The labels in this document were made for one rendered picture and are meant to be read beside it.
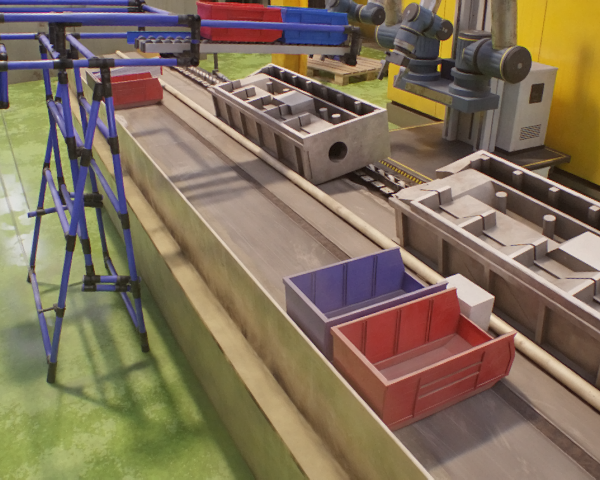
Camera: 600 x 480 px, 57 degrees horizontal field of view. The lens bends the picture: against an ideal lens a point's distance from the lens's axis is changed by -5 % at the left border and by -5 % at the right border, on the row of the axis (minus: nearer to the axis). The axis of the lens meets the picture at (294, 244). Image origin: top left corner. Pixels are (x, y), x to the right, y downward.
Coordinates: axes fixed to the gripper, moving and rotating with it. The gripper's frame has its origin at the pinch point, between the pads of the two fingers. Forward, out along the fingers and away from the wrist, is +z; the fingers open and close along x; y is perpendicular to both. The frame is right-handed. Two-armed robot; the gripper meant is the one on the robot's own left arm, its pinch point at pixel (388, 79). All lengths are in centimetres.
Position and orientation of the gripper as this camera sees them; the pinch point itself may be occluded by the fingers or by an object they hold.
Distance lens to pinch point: 299.1
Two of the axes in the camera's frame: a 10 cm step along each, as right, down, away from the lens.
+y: -7.9, -1.5, -5.9
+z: -3.8, 8.8, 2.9
